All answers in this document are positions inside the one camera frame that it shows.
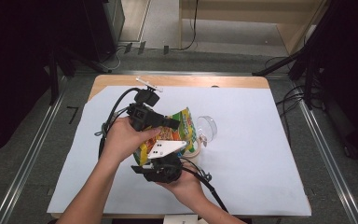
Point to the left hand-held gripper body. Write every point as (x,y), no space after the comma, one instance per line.
(143,116)

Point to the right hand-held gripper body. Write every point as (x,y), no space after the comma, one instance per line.
(164,169)

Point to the yellow green spout pouch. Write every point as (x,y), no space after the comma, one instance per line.
(185,123)

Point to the clear glass pitcher with lid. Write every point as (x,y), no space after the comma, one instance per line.
(206,127)

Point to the person's right hand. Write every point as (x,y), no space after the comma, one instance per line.
(186,186)

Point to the person's left hand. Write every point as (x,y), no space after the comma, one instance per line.
(121,140)

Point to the white paper slip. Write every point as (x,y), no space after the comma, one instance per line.
(202,221)
(180,219)

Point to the wooden table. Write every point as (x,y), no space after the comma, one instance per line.
(230,81)

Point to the white paper sheet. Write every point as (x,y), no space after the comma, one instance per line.
(245,171)

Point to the black cabinet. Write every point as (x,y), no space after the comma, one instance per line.
(102,28)

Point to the black stand legs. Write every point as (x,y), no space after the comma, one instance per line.
(54,74)

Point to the light wooden shelf unit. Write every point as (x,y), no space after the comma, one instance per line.
(230,14)

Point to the black metal stand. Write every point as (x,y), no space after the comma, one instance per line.
(307,46)

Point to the metal floor rail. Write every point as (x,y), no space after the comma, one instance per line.
(199,72)
(329,161)
(28,161)

